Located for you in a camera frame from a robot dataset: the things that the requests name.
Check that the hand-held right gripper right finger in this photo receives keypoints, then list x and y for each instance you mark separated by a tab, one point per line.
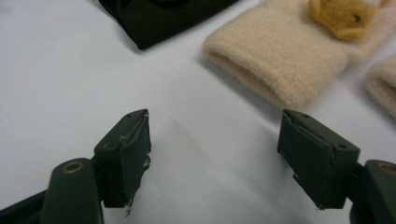
317	161

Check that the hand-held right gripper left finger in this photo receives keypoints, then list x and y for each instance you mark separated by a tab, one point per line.
124	161

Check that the black glove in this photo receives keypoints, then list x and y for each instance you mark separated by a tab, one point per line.
155	18

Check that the beige bear knit glove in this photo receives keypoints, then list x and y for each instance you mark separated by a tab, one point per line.
280	59
384	84

